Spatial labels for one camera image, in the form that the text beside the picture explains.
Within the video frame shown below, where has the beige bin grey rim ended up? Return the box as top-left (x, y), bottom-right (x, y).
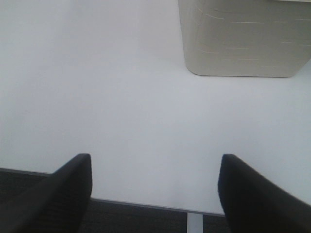
top-left (178, 0), bottom-right (311, 78)

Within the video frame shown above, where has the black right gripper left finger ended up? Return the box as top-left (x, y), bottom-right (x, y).
top-left (0, 153), bottom-right (93, 233)

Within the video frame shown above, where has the grey table leg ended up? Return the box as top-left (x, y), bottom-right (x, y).
top-left (187, 213), bottom-right (203, 233)

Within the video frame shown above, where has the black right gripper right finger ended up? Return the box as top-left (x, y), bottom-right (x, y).
top-left (218, 154), bottom-right (311, 233)

